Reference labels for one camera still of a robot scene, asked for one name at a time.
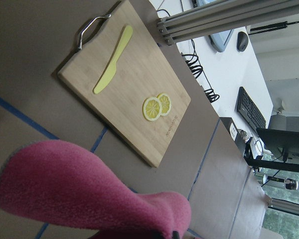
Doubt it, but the black computer keyboard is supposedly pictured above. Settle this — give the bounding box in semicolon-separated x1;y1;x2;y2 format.
237;87;266;130

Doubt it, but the black computer mouse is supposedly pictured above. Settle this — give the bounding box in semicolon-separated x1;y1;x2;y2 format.
236;31;249;52

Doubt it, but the pink grey cleaning cloth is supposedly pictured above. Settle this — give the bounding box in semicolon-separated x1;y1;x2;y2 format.
0;140;191;239

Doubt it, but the aluminium frame post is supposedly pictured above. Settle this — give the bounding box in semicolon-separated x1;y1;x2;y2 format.
157;0;299;45

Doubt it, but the black monitor stand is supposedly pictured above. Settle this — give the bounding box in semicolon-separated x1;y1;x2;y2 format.
244;128;299;173

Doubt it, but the lemon slice near logo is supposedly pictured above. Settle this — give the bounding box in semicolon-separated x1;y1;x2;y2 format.
157;93;171;116

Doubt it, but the lemon slice near knife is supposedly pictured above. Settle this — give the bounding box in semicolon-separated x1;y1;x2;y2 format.
142;97;162;121

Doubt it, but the bamboo cutting board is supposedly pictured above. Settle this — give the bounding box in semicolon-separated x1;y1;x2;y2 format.
58;0;191;167

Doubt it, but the yellow plastic knife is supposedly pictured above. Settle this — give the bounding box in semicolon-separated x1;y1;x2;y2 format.
93;25;133;94

